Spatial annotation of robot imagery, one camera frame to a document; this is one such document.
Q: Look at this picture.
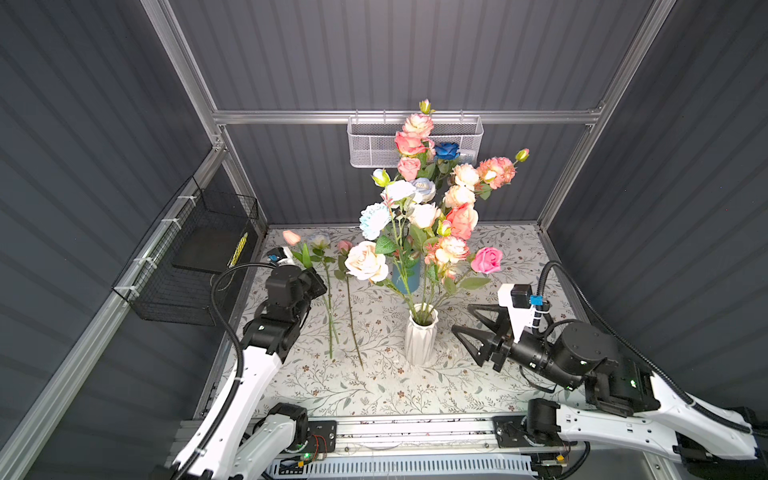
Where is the black wire basket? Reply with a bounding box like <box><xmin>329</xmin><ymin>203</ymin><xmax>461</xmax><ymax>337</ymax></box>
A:
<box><xmin>113</xmin><ymin>181</ymin><xmax>261</xmax><ymax>326</ymax></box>

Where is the small pale pink rose stem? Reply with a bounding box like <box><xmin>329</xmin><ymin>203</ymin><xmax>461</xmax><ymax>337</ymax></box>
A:
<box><xmin>397</xmin><ymin>157</ymin><xmax>421</xmax><ymax>182</ymax></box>

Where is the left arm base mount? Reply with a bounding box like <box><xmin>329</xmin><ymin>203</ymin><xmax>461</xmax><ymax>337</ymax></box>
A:
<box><xmin>297</xmin><ymin>420</ymin><xmax>339</xmax><ymax>456</ymax></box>

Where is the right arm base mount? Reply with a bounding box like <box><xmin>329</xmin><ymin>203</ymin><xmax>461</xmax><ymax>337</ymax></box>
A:
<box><xmin>491</xmin><ymin>414</ymin><xmax>539</xmax><ymax>448</ymax></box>

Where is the cream rose stem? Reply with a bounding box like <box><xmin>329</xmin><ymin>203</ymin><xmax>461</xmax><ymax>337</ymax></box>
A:
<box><xmin>344</xmin><ymin>236</ymin><xmax>414</xmax><ymax>312</ymax></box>

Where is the floral patterned table mat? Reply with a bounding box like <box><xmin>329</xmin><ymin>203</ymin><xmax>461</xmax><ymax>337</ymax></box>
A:
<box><xmin>254</xmin><ymin>224</ymin><xmax>552</xmax><ymax>417</ymax></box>

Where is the peach rose flower stem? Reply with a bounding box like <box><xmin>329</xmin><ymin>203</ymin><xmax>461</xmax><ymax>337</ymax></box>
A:
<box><xmin>474</xmin><ymin>149</ymin><xmax>530</xmax><ymax>200</ymax></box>

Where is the white peony flower stem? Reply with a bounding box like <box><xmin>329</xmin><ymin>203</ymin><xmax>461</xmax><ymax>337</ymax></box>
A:
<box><xmin>443</xmin><ymin>164</ymin><xmax>480</xmax><ymax>209</ymax></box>

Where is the white blue flower spray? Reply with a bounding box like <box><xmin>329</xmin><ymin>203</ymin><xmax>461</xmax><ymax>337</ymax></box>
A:
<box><xmin>358</xmin><ymin>167</ymin><xmax>421</xmax><ymax>319</ymax></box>

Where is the small pink tulip bud stem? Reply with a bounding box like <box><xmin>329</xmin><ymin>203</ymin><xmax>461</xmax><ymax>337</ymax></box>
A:
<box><xmin>282</xmin><ymin>230</ymin><xmax>313</xmax><ymax>269</ymax></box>

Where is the large pink rose stem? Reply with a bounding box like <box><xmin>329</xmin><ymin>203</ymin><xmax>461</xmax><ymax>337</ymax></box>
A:
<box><xmin>395</xmin><ymin>132</ymin><xmax>428</xmax><ymax>167</ymax></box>

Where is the pile of artificial flowers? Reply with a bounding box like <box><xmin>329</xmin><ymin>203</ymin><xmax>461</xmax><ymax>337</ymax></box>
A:
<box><xmin>308</xmin><ymin>233</ymin><xmax>352</xmax><ymax>360</ymax></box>

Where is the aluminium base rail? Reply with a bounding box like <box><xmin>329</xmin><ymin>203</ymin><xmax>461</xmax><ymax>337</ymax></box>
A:
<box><xmin>173</xmin><ymin>413</ymin><xmax>661</xmax><ymax>463</ymax></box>

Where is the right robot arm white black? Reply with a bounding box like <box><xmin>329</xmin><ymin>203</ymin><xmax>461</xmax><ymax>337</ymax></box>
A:
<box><xmin>452</xmin><ymin>304</ymin><xmax>767</xmax><ymax>479</ymax></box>

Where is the white wire mesh basket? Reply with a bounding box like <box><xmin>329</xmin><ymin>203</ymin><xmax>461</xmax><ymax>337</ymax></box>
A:
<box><xmin>347</xmin><ymin>114</ymin><xmax>484</xmax><ymax>169</ymax></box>

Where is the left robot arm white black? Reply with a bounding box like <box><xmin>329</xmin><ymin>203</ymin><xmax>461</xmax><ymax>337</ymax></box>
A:
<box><xmin>150</xmin><ymin>260</ymin><xmax>327</xmax><ymax>479</ymax></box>

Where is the white ribbed ceramic vase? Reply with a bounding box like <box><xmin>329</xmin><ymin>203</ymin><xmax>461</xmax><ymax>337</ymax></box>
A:
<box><xmin>404</xmin><ymin>303</ymin><xmax>439</xmax><ymax>366</ymax></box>

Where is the pink carnation flower stem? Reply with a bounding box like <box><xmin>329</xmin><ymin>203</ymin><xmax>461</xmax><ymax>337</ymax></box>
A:
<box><xmin>399</xmin><ymin>99</ymin><xmax>434</xmax><ymax>154</ymax></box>

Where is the peach peony flower stem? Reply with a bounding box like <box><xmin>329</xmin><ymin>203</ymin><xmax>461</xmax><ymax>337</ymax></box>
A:
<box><xmin>424</xmin><ymin>217</ymin><xmax>470</xmax><ymax>313</ymax></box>

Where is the pale white pink rose stem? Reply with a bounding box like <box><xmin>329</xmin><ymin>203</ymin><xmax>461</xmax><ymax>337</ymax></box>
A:
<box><xmin>404</xmin><ymin>203</ymin><xmax>442</xmax><ymax>308</ymax></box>

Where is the pink coral rose stem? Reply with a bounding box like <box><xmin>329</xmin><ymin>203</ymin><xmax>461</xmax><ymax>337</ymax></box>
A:
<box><xmin>446</xmin><ymin>203</ymin><xmax>479</xmax><ymax>241</ymax></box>

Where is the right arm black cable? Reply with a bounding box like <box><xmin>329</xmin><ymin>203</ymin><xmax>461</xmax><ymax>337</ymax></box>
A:
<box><xmin>535</xmin><ymin>260</ymin><xmax>768</xmax><ymax>436</ymax></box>

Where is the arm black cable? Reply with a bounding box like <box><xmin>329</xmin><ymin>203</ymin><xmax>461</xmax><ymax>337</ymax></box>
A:
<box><xmin>167</xmin><ymin>262</ymin><xmax>277</xmax><ymax>480</ymax></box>
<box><xmin>535</xmin><ymin>260</ymin><xmax>768</xmax><ymax>436</ymax></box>

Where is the magenta pink rose stem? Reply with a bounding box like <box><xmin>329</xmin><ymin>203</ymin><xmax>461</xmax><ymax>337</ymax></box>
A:
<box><xmin>437</xmin><ymin>247</ymin><xmax>503</xmax><ymax>305</ymax></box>

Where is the blue artificial rose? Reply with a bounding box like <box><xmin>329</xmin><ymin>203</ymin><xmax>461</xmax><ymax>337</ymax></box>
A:
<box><xmin>434</xmin><ymin>142</ymin><xmax>460</xmax><ymax>178</ymax></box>

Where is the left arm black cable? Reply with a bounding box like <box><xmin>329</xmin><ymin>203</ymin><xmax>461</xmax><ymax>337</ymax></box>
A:
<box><xmin>167</xmin><ymin>262</ymin><xmax>277</xmax><ymax>480</ymax></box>

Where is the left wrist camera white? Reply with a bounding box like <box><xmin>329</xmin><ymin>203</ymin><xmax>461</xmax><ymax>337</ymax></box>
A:
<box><xmin>264</xmin><ymin>246</ymin><xmax>297</xmax><ymax>267</ymax></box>

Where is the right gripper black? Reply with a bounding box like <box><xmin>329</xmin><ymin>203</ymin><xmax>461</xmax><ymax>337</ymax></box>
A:
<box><xmin>449</xmin><ymin>301</ymin><xmax>575</xmax><ymax>392</ymax></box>

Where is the blue ceramic vase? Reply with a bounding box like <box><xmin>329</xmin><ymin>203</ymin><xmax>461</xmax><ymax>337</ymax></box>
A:
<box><xmin>392</xmin><ymin>259</ymin><xmax>422</xmax><ymax>295</ymax></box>

